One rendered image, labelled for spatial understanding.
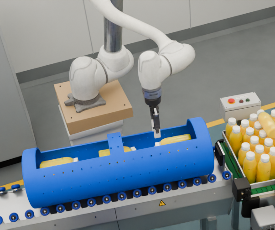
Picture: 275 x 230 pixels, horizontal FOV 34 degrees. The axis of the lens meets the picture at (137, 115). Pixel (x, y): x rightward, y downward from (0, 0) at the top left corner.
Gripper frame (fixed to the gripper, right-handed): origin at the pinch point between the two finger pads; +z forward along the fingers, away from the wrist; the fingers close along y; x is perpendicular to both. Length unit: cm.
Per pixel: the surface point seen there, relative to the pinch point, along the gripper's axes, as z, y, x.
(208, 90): 122, -187, 80
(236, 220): 112, -23, 51
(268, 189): 32, 23, 49
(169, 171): 11.3, 18.6, 1.9
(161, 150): 1.8, 13.8, -0.3
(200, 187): 29.2, 15.9, 16.8
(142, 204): 32.1, 16.6, -13.0
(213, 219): 59, 14, 24
